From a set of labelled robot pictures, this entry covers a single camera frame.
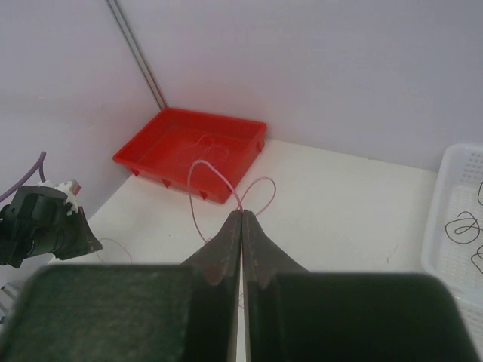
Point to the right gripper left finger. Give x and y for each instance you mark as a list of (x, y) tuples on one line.
[(213, 316)]

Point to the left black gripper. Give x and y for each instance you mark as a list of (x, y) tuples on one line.
[(36, 222)]

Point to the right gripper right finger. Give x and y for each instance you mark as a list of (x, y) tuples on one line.
[(263, 261)]

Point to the red plastic tray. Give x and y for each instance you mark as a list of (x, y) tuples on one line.
[(196, 152)]

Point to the far white perforated basket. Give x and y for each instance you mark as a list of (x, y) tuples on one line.
[(452, 241)]

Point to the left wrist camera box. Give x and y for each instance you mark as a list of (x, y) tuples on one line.
[(70, 189)]

